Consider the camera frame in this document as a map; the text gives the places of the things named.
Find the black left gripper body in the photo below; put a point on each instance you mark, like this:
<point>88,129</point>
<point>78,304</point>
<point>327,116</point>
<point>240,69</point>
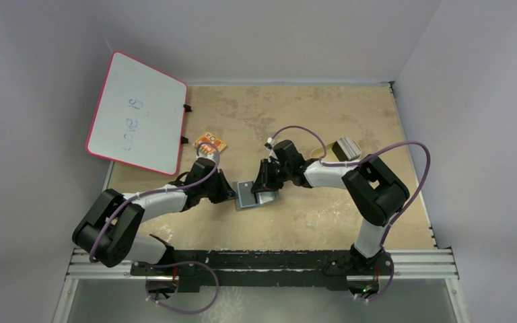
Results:
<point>211,190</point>

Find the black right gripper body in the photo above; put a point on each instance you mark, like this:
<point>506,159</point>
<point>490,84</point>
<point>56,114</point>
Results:
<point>266,174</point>

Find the dark credit card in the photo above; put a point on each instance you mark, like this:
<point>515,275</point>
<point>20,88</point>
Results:
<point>246,199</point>

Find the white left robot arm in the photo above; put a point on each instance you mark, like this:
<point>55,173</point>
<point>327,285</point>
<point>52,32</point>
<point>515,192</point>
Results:
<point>109,229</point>

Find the orange circuit board card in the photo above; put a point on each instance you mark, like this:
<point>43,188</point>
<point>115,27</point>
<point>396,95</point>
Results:
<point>208,143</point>

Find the pink framed whiteboard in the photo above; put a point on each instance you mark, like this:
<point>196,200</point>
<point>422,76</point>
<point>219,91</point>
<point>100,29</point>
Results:
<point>139,117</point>

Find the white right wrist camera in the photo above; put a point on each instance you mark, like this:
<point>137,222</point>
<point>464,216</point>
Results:
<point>270,144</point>

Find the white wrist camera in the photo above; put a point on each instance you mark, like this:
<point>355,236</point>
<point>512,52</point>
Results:
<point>208,154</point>
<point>270,144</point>

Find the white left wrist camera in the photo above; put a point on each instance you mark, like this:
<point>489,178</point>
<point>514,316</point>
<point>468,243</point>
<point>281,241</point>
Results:
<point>208,154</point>

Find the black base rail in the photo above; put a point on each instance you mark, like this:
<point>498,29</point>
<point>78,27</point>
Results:
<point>186,271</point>

